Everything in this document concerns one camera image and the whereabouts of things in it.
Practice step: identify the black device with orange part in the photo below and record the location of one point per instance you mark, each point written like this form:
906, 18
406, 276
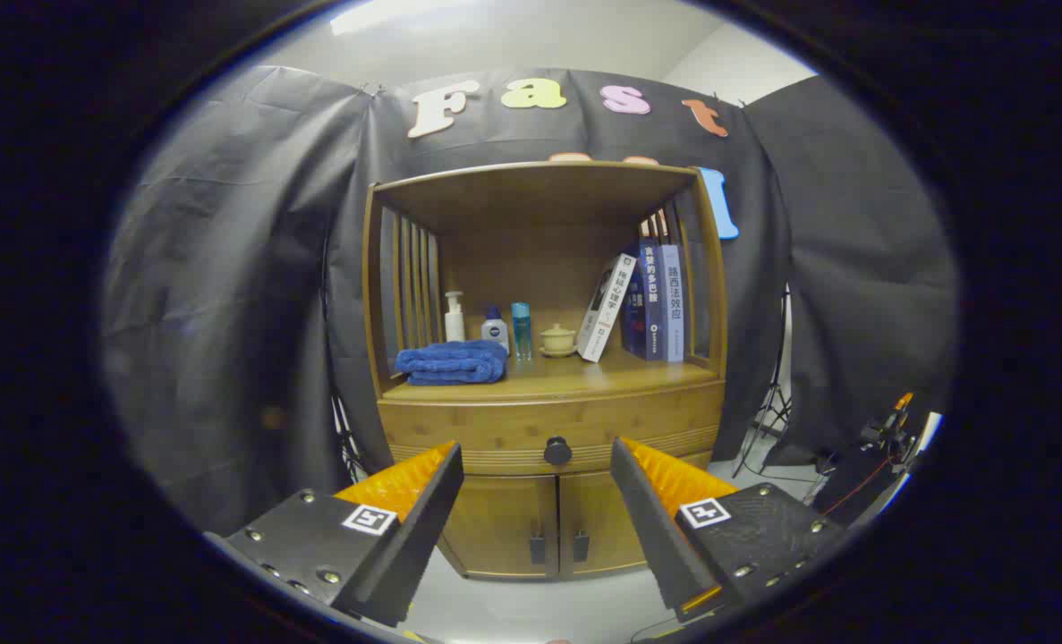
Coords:
862, 474

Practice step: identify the wooden cabinet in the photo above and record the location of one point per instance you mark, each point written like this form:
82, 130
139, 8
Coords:
530, 241

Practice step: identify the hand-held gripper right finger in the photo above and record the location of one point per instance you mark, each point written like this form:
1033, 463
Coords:
651, 528

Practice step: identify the dark blue book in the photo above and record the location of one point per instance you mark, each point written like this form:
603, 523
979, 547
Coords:
649, 304

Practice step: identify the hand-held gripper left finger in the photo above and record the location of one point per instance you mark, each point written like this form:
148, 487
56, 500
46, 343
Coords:
423, 528

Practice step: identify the pale blue book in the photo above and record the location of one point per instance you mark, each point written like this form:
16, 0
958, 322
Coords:
674, 304

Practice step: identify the black backdrop cloth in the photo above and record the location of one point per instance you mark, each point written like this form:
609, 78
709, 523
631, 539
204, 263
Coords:
226, 268

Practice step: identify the white bottle with blue cap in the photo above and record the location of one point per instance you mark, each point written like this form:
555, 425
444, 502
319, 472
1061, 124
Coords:
495, 333

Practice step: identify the black tripod stand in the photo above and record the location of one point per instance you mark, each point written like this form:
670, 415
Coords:
349, 443
774, 402

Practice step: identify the blue folded towel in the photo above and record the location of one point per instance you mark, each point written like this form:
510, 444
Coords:
450, 362

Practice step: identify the wooden cabinet door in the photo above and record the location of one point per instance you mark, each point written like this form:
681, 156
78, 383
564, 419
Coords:
504, 528
598, 528

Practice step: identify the wooden countertop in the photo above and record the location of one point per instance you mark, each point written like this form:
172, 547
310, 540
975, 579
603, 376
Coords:
575, 376

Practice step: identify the beige lidded teacup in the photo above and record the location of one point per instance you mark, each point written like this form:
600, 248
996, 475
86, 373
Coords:
557, 340

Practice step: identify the clear blue bottle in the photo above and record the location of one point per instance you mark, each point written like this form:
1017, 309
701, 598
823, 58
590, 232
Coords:
521, 333

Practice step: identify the white book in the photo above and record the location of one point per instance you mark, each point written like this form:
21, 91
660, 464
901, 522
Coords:
604, 309

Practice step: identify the white pump bottle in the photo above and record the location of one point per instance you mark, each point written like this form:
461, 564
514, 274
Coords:
454, 324

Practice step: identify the black round drawer knob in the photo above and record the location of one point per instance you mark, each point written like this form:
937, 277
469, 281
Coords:
557, 450

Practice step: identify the wooden drawer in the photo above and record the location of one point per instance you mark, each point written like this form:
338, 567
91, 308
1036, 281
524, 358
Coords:
495, 420

